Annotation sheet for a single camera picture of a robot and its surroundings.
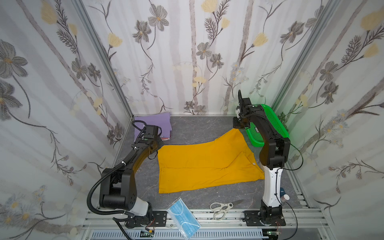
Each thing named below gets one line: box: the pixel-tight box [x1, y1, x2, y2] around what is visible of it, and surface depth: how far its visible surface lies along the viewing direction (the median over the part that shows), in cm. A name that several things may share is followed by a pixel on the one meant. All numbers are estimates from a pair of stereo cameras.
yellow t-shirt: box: [157, 128, 265, 194], surface depth 94 cm
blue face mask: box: [167, 196, 202, 240], surface depth 76 cm
